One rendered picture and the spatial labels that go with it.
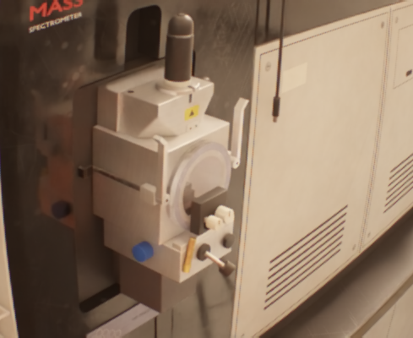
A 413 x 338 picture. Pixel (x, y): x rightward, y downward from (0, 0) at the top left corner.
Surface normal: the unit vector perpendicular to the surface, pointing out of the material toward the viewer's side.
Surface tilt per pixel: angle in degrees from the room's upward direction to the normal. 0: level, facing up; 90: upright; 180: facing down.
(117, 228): 90
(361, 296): 0
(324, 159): 90
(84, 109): 90
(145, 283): 90
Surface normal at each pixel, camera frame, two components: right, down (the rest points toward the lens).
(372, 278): 0.06, -0.90
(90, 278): 0.79, 0.30
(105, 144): -0.60, 0.31
